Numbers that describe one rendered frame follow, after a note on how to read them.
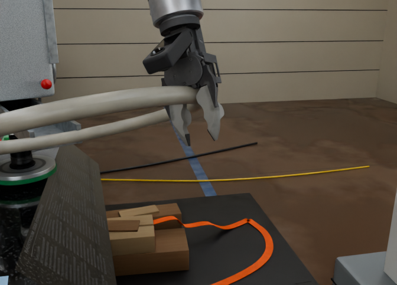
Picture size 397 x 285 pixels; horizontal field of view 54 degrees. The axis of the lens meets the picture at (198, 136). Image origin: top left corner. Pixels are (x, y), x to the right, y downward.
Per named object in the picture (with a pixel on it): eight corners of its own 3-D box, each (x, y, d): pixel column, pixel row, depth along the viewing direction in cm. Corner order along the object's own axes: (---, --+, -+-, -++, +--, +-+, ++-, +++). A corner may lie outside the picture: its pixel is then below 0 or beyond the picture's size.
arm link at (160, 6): (184, -20, 62) (134, 2, 66) (191, 10, 62) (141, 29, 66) (207, -6, 70) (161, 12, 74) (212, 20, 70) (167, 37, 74)
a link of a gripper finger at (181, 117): (201, 143, 72) (198, 92, 71) (186, 146, 66) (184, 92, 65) (185, 143, 73) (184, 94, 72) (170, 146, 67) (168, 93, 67)
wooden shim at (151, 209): (121, 220, 246) (121, 218, 246) (118, 213, 255) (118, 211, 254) (159, 212, 255) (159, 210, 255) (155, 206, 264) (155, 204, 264)
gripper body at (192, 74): (224, 86, 70) (210, 21, 71) (205, 84, 63) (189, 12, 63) (187, 96, 74) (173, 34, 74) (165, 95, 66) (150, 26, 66)
